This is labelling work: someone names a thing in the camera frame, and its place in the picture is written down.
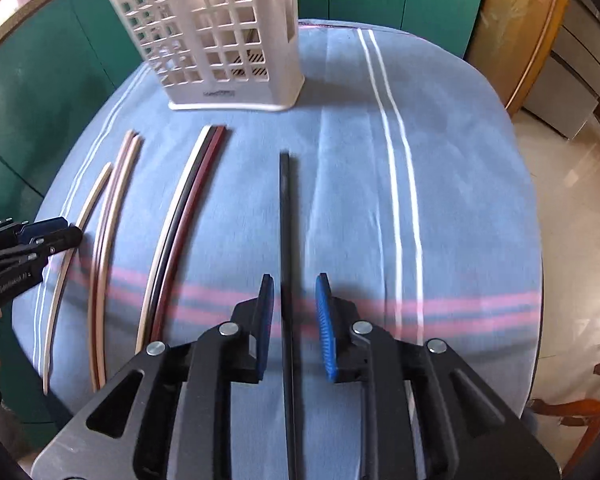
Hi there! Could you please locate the cream chopstick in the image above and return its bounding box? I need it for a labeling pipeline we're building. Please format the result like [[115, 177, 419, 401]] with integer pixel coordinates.
[[40, 160, 114, 396]]

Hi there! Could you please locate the white chopstick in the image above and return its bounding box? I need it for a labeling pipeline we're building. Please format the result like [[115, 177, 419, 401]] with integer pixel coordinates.
[[135, 125, 215, 353]]

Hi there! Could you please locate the dark red chopstick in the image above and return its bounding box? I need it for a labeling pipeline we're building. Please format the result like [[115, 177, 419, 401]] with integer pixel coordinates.
[[149, 125, 227, 342]]

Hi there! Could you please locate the beige chopstick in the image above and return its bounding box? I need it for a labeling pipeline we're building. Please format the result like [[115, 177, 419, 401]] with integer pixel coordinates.
[[104, 131, 143, 381]]

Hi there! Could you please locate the dark black chopstick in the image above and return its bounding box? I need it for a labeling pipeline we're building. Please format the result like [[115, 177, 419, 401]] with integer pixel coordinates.
[[135, 125, 226, 352]]

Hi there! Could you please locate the pink chopstick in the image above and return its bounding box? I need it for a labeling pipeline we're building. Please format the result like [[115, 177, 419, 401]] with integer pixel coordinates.
[[87, 130, 136, 392]]

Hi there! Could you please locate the blue striped tablecloth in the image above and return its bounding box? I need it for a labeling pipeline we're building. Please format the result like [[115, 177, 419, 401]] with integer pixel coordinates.
[[11, 19, 544, 480]]

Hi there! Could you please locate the wooden chair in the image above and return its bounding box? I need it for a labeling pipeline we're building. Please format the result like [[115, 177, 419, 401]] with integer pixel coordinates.
[[527, 344, 600, 474]]

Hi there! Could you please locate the white plastic utensil basket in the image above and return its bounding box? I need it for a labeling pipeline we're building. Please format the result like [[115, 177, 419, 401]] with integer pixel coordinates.
[[109, 0, 304, 112]]

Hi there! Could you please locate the grey drawer cabinet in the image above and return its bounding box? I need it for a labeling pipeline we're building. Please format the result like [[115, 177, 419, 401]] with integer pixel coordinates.
[[524, 0, 600, 139]]

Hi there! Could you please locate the wooden door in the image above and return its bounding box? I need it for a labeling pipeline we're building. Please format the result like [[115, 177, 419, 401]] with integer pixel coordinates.
[[465, 0, 569, 116]]

